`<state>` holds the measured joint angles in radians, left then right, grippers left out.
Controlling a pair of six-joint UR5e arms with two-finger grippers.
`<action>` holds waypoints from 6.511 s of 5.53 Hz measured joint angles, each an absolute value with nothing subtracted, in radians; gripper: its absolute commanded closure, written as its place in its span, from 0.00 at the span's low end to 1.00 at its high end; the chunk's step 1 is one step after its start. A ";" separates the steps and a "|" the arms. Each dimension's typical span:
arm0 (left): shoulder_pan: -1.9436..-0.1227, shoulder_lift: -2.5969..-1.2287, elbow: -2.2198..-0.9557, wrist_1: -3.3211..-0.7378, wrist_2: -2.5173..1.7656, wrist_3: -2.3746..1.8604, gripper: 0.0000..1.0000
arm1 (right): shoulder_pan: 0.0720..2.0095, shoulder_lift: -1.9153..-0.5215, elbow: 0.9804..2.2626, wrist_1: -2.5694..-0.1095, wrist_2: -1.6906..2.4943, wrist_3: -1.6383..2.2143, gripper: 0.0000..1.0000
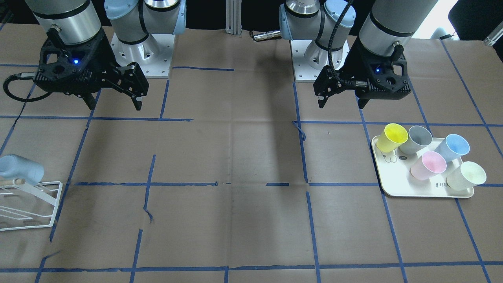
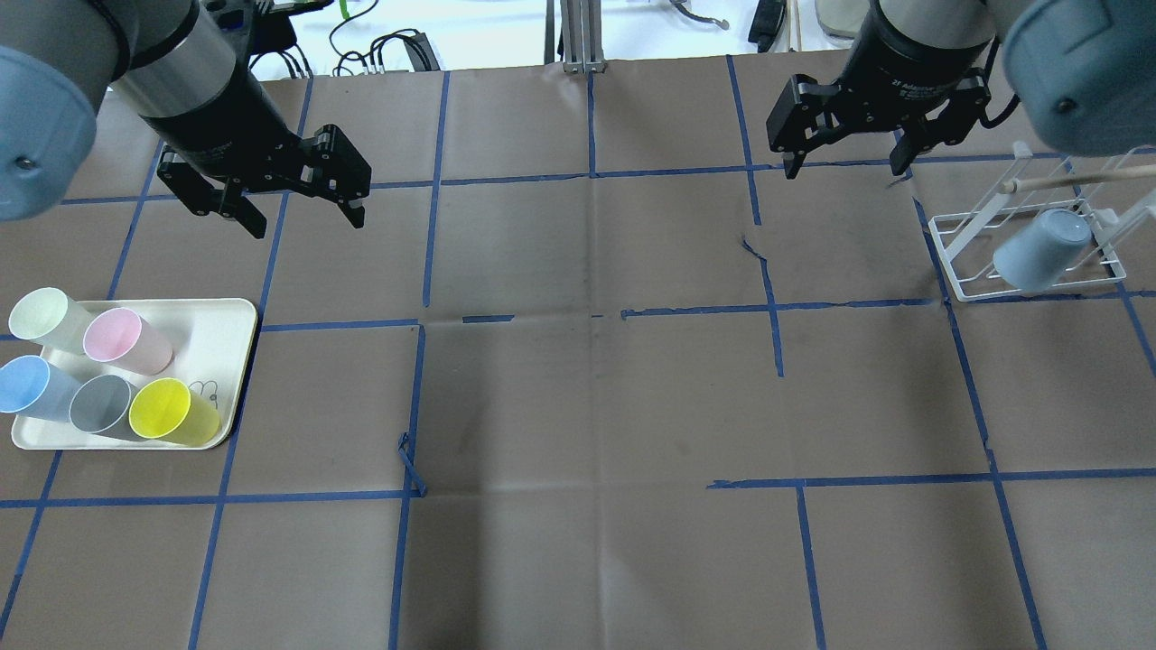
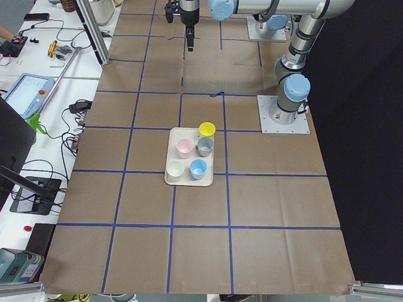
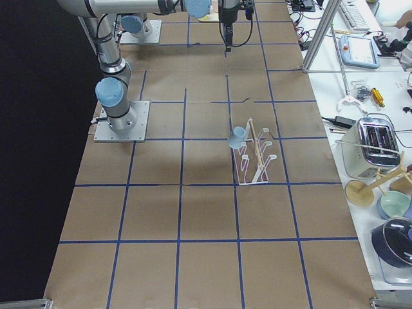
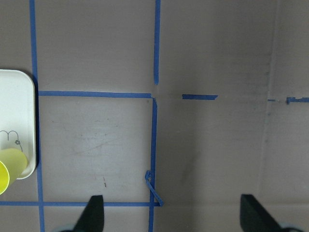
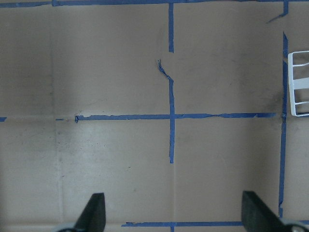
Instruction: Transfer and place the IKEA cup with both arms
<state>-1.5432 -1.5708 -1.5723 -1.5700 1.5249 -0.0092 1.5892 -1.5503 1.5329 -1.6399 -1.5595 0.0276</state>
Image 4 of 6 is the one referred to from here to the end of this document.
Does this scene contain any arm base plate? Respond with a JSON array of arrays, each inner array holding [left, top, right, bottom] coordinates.
[[120, 17, 162, 45], [93, 100, 151, 142]]

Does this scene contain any yellow screwdriver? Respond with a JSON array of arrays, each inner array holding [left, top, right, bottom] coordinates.
[[371, 88, 385, 108]]

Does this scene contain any mint green bowl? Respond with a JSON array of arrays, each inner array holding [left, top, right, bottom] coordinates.
[[377, 191, 411, 220]]

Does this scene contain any white wire cup rack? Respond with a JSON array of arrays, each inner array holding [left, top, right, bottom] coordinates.
[[232, 117, 277, 185]]

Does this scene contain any dark blue pot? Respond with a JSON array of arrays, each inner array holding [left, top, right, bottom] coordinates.
[[371, 217, 411, 268]]

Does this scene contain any wooden mug tree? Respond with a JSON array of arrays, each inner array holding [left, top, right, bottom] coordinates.
[[344, 151, 411, 207]]

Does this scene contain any light blue plastic cup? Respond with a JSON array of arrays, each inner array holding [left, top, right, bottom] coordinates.
[[227, 126, 246, 149]]

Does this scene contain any white keyboard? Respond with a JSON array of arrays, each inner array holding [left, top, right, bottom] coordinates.
[[338, 1, 370, 33]]

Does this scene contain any silver toaster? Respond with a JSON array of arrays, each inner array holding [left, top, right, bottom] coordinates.
[[341, 117, 400, 180]]

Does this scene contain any blue teach pendant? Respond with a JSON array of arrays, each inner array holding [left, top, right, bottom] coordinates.
[[339, 35, 380, 69]]

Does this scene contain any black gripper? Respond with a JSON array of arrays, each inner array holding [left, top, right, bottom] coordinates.
[[218, 0, 239, 52]]

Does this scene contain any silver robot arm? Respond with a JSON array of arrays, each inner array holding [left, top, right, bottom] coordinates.
[[58, 1, 198, 133]]

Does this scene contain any aluminium frame post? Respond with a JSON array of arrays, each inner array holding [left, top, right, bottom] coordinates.
[[302, 0, 341, 73]]

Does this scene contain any black power adapter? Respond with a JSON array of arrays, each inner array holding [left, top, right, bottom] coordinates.
[[335, 116, 356, 128]]

